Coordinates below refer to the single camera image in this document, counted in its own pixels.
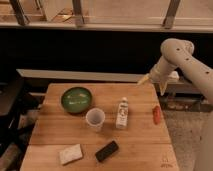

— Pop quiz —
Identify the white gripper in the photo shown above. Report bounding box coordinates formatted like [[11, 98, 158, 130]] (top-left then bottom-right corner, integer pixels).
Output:
[[137, 59, 177, 96]]

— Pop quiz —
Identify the white sponge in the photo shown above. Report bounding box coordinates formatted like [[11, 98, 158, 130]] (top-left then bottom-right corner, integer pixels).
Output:
[[59, 144, 83, 165]]

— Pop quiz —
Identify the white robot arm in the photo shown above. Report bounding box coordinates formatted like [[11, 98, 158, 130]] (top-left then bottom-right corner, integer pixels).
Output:
[[138, 38, 213, 171]]

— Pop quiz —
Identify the white box on shelf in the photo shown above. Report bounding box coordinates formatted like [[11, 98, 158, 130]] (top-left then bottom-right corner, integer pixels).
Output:
[[169, 71, 179, 80]]

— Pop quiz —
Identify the red sausage toy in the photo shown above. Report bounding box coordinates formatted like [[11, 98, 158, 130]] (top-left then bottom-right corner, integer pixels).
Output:
[[153, 106, 161, 125]]

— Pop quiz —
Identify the long grey shelf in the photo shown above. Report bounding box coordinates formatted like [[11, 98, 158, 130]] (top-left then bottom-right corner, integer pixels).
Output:
[[16, 68, 213, 95]]

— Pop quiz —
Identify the white paper cup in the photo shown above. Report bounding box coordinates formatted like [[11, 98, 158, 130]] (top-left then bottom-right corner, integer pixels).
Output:
[[86, 108, 105, 132]]

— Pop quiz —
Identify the black rectangular block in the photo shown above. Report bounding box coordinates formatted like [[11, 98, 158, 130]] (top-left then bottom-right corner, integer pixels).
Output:
[[95, 141, 119, 162]]

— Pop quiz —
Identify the green bowl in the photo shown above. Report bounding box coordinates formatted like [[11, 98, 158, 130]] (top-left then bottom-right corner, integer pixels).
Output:
[[61, 87, 92, 114]]

